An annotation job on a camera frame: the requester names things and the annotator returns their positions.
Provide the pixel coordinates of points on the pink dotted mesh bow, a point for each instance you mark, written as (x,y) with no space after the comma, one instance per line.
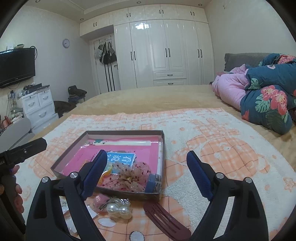
(127,178)

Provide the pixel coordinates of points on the white door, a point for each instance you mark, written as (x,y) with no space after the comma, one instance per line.
(106,77)

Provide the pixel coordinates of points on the white wardrobe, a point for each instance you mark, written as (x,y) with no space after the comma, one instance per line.
(157,44)

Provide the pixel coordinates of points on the pink fabric hair clip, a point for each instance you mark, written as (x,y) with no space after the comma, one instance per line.
(100,200)

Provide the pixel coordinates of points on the round wall clock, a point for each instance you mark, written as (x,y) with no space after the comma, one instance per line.
(66,43)

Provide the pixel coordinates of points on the hanging dark bags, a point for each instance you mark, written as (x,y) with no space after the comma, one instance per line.
(105,53)

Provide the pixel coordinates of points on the grey headboard cushion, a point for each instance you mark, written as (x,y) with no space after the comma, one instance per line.
(236,60)

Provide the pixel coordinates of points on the pearl hair accessory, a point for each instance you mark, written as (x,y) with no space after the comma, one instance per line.
(119,208)

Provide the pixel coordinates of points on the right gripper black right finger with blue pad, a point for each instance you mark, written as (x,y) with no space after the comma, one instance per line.
(235,210)

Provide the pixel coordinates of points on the brown cardboard tray box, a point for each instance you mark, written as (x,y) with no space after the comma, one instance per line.
(121,134)

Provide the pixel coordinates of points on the pink quilt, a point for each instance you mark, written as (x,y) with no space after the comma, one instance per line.
(230,86)

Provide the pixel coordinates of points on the white drawer cabinet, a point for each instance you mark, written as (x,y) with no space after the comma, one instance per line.
(39,108)

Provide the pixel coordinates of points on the maroon curved hair clip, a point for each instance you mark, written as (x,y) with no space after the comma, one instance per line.
(165,222)

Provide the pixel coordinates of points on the orange white plush blanket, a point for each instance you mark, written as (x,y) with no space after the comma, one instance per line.
(229,145)

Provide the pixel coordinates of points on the orange comb hair clip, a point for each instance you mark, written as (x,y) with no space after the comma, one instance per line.
(104,174)

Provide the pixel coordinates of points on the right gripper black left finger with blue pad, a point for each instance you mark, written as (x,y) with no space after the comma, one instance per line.
(46,219)

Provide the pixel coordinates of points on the clear blue pin box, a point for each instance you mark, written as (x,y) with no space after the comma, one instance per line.
(153,183)

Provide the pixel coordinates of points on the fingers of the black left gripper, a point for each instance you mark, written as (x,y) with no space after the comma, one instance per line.
(30,149)

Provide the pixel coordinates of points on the person's left hand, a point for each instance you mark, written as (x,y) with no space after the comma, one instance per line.
(18,201)

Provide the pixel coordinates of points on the dark clothes pile on chair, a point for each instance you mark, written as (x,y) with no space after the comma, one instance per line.
(75,95)

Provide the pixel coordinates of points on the black wall television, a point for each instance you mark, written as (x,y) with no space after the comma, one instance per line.
(16,65)

